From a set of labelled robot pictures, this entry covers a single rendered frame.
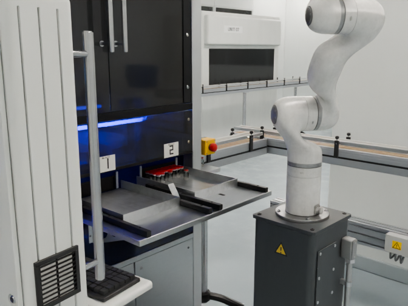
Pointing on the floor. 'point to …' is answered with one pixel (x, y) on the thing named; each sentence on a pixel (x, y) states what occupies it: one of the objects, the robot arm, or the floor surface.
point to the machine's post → (192, 158)
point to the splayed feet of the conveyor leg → (219, 299)
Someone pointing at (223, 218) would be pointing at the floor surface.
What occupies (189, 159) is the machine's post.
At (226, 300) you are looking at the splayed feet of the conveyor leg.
